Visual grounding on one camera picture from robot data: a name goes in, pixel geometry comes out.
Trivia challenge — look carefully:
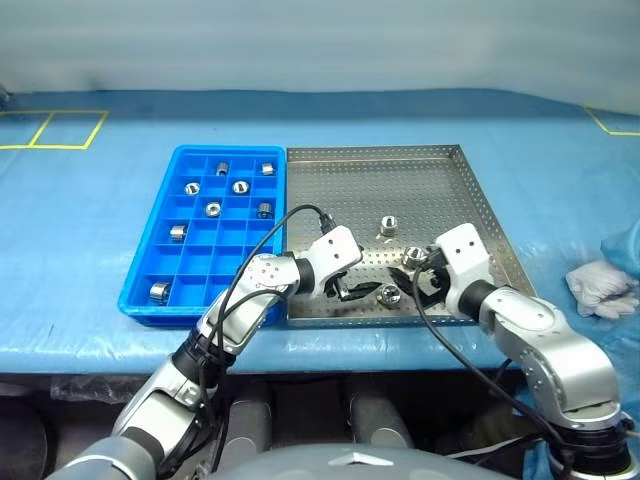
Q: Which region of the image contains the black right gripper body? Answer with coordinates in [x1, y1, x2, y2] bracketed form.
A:
[415, 259, 452, 307]

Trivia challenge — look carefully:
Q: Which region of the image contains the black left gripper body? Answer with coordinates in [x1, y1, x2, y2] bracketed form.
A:
[322, 269, 352, 301]

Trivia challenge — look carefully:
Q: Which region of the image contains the perforated steel tray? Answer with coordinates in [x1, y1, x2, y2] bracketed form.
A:
[283, 143, 539, 329]

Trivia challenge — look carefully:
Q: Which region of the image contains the blue plastic compartment tray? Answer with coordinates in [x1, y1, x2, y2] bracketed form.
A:
[117, 144, 288, 329]

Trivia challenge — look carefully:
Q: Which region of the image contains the white gloved person hand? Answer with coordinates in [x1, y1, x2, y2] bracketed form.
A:
[565, 258, 640, 319]

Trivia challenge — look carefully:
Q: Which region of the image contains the grey rounded cylinder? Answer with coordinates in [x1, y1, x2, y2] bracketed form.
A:
[227, 383, 275, 454]
[348, 388, 415, 450]

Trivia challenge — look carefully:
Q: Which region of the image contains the grey robot torso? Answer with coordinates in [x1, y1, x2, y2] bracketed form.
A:
[209, 445, 521, 480]

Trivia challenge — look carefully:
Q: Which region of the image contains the blue plastic table cover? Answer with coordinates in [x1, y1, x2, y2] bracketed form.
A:
[0, 88, 640, 377]

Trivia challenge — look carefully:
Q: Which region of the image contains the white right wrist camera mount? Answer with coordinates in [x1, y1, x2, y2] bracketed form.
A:
[432, 222, 497, 317]

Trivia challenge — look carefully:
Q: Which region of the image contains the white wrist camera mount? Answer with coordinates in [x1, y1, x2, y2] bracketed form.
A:
[298, 225, 364, 296]
[432, 222, 497, 317]

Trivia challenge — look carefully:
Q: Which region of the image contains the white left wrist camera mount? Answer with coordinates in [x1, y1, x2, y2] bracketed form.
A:
[298, 225, 364, 296]

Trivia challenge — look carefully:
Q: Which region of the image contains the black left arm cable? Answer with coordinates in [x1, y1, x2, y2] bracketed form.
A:
[197, 204, 336, 476]

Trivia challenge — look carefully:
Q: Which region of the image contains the white cable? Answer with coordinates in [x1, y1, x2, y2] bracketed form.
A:
[446, 432, 545, 461]

